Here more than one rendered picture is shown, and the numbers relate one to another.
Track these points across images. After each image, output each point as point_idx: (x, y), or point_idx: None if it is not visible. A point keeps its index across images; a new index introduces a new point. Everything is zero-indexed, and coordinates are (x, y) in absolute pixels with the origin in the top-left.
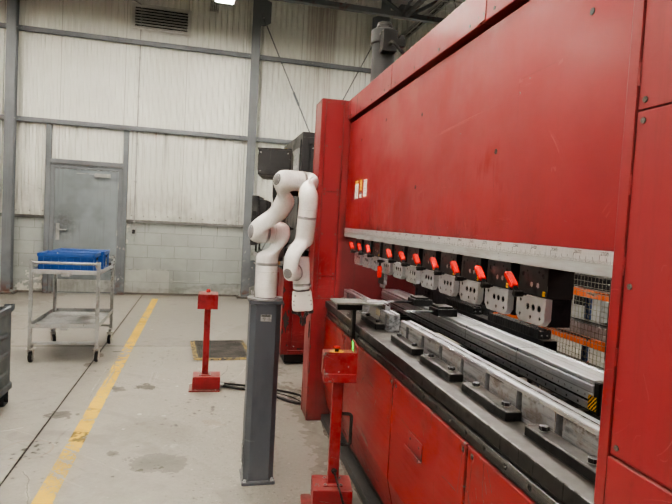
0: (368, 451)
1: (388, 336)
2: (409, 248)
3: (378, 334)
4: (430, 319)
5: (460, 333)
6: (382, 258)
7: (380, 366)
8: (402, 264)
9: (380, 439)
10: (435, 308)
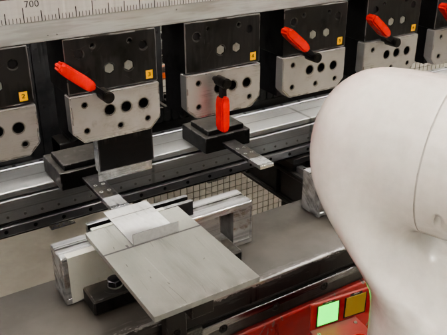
0: None
1: (304, 233)
2: (378, 0)
3: (298, 248)
4: (159, 176)
5: (293, 140)
6: (189, 75)
7: None
8: (400, 42)
9: None
10: (238, 131)
